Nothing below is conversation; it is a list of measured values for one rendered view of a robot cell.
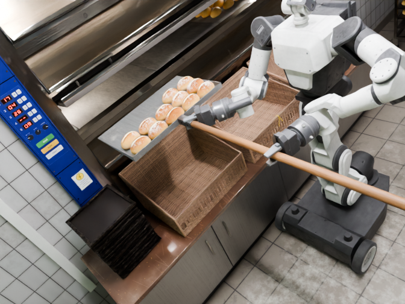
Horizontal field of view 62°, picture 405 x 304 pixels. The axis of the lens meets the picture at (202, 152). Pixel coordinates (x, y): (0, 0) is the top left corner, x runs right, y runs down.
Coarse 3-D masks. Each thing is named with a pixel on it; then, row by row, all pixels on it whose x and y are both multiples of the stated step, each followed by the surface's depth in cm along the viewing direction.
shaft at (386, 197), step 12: (216, 132) 132; (240, 144) 123; (252, 144) 119; (276, 156) 112; (288, 156) 109; (300, 168) 106; (312, 168) 102; (324, 168) 101; (336, 180) 97; (348, 180) 95; (360, 192) 92; (372, 192) 90; (384, 192) 88; (396, 204) 86
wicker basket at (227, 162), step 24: (168, 144) 214; (192, 144) 224; (216, 144) 208; (144, 168) 206; (168, 168) 215; (192, 168) 220; (216, 168) 212; (240, 168) 198; (144, 192) 207; (192, 192) 204; (216, 192) 190; (168, 216) 176; (192, 216) 181
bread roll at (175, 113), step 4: (172, 108) 151; (176, 108) 151; (180, 108) 152; (168, 112) 150; (172, 112) 149; (176, 112) 150; (180, 112) 151; (168, 116) 149; (172, 116) 149; (176, 116) 150; (168, 120) 150; (172, 120) 149
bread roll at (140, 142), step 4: (140, 136) 144; (144, 136) 144; (136, 140) 142; (140, 140) 142; (144, 140) 143; (148, 140) 144; (132, 144) 142; (136, 144) 142; (140, 144) 142; (144, 144) 142; (132, 148) 142; (136, 148) 142; (140, 148) 142; (132, 152) 143; (136, 152) 142
